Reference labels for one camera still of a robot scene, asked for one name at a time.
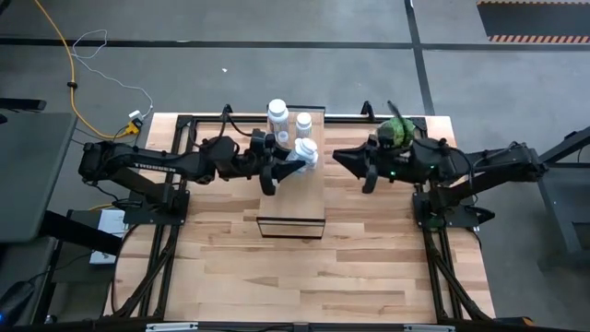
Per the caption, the white power box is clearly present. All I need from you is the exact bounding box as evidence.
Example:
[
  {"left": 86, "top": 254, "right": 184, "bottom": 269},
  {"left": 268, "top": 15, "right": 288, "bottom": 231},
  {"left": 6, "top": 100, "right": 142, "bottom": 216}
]
[
  {"left": 89, "top": 251, "right": 116, "bottom": 266},
  {"left": 96, "top": 209, "right": 128, "bottom": 236}
]

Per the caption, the dark grey low desk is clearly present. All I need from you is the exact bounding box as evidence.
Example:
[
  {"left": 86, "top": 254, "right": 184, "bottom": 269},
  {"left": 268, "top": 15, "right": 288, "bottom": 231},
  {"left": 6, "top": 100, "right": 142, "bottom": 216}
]
[{"left": 0, "top": 237, "right": 61, "bottom": 326}]

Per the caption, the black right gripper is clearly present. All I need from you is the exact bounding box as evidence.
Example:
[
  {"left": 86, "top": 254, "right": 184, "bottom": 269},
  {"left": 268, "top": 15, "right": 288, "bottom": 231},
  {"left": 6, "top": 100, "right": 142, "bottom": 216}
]
[{"left": 332, "top": 136, "right": 416, "bottom": 195}]

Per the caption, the black computer mouse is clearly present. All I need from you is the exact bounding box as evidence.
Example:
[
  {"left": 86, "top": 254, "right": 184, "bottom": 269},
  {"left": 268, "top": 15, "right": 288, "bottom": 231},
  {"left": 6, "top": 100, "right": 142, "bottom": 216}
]
[{"left": 0, "top": 279, "right": 37, "bottom": 326}]

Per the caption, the yellow cable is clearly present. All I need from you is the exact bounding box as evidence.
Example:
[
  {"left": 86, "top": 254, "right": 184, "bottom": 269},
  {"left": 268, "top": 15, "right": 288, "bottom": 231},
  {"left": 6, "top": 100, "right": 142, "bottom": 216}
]
[{"left": 32, "top": 0, "right": 139, "bottom": 139}]

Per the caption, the large white medicine bottle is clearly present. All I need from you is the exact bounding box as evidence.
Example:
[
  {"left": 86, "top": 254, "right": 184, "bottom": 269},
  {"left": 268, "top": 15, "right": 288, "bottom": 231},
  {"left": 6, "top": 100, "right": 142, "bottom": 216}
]
[{"left": 266, "top": 98, "right": 290, "bottom": 136}]

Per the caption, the white cable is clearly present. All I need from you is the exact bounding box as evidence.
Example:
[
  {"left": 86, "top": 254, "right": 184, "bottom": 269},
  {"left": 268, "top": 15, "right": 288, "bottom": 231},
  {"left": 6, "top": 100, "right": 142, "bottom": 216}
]
[{"left": 71, "top": 30, "right": 154, "bottom": 119}]

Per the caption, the wooden shelf black metal frame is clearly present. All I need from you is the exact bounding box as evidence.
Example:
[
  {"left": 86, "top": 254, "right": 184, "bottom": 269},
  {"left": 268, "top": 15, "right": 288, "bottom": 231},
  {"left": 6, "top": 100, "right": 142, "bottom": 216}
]
[{"left": 255, "top": 104, "right": 327, "bottom": 240}]

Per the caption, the green plant in patterned pot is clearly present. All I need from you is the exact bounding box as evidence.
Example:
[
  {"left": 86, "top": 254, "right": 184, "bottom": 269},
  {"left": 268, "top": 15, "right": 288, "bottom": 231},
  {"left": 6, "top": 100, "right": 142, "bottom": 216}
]
[{"left": 373, "top": 114, "right": 417, "bottom": 151}]

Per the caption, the black metal table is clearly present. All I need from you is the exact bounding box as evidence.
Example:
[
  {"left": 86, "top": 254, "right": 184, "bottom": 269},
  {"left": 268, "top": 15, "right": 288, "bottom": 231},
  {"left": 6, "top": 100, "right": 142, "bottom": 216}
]
[{"left": 506, "top": 124, "right": 590, "bottom": 268}]

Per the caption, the black desk beam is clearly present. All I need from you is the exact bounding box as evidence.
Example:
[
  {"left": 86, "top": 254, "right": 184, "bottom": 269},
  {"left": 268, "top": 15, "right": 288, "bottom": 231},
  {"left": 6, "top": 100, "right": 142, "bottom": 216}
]
[{"left": 41, "top": 209, "right": 124, "bottom": 257}]

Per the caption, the black metal table frame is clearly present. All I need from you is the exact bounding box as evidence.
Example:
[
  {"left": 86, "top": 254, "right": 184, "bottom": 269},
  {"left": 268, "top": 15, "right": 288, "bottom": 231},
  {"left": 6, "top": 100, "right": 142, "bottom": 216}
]
[{"left": 104, "top": 101, "right": 498, "bottom": 332}]

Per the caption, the black mat with hazard stripes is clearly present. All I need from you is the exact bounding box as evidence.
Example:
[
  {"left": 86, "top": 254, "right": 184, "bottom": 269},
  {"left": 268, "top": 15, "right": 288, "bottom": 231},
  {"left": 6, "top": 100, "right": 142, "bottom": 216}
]
[{"left": 476, "top": 0, "right": 590, "bottom": 45}]

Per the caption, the silver metal bracket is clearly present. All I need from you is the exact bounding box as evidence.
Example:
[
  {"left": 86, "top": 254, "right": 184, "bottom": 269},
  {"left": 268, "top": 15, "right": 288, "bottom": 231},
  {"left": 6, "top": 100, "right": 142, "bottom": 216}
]
[
  {"left": 404, "top": 324, "right": 456, "bottom": 332},
  {"left": 145, "top": 322, "right": 199, "bottom": 332}
]

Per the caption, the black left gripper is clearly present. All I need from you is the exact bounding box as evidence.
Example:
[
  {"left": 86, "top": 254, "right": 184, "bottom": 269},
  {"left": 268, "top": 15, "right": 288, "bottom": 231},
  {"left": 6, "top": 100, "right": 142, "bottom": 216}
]
[{"left": 239, "top": 130, "right": 308, "bottom": 197}]

